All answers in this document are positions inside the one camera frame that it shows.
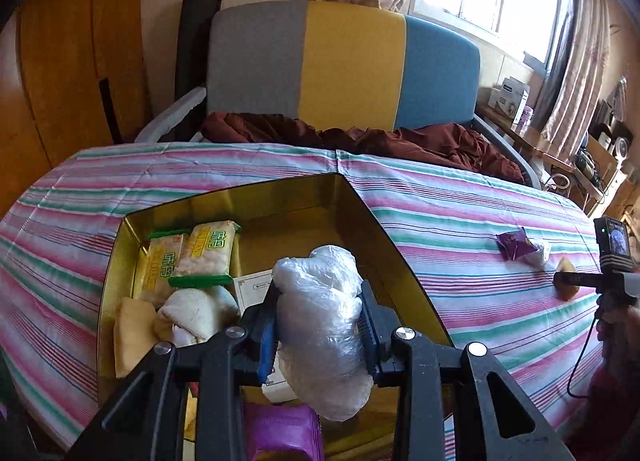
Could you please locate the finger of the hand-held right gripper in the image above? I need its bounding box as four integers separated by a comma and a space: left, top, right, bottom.
553, 272, 603, 291

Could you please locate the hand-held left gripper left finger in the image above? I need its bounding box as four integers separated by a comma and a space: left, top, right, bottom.
65, 282, 282, 461

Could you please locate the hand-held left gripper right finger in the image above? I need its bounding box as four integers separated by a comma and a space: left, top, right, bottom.
356, 280, 577, 461

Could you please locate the white plastic bag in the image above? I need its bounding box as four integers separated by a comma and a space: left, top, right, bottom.
271, 244, 375, 423

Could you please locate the white printed carton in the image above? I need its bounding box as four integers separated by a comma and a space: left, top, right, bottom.
232, 270, 301, 404

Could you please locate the cream towel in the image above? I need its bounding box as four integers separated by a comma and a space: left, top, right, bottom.
154, 286, 241, 347

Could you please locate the green yellow snack packet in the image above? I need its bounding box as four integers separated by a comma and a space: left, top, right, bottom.
135, 228, 191, 307
169, 220, 242, 289

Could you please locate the gold tin box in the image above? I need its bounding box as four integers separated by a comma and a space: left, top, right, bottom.
97, 172, 456, 461

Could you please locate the person's right forearm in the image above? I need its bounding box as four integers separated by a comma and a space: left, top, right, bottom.
600, 308, 640, 392

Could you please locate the small clear plastic bag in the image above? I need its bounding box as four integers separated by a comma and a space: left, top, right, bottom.
522, 238, 551, 269

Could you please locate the purple snack packet in box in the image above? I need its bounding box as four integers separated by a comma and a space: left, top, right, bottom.
244, 402, 325, 461

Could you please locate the black power strip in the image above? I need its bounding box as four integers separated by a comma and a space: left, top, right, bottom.
575, 148, 603, 181

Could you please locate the cardboard box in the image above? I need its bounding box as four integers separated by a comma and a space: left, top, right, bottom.
585, 134, 626, 177

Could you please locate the wooden desk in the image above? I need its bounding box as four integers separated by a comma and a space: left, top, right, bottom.
475, 101, 576, 172

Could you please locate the red garment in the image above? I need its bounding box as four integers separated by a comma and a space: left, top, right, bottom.
565, 371, 640, 461

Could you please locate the striped bedsheet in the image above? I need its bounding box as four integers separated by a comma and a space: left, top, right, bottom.
0, 141, 616, 452

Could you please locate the white appliance box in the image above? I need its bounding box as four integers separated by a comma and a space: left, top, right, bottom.
487, 76, 531, 117

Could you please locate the maroon blanket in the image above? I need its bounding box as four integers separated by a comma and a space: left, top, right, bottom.
201, 111, 526, 185

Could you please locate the grey yellow blue sofa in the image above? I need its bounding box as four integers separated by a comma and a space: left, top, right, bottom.
135, 0, 543, 189

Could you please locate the wooden wardrobe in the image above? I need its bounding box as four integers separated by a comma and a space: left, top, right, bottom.
0, 0, 151, 222

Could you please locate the black cable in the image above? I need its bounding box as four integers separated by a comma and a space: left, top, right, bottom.
566, 313, 601, 399

